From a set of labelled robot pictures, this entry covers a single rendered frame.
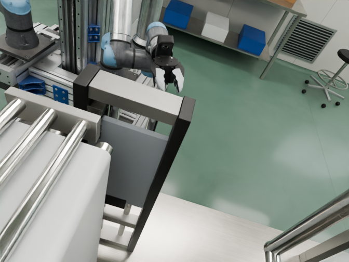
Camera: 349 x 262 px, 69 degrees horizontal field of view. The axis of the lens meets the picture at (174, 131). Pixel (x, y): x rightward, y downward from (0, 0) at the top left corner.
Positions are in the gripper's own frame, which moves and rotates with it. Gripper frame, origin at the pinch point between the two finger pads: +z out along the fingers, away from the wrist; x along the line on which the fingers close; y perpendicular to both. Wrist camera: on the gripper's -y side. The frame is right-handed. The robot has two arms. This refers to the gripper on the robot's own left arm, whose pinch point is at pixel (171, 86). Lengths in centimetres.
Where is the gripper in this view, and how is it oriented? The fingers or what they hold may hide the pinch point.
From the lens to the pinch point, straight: 72.0
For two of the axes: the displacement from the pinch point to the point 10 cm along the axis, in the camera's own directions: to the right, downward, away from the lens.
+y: -1.3, 6.5, 7.5
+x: -9.8, 0.4, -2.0
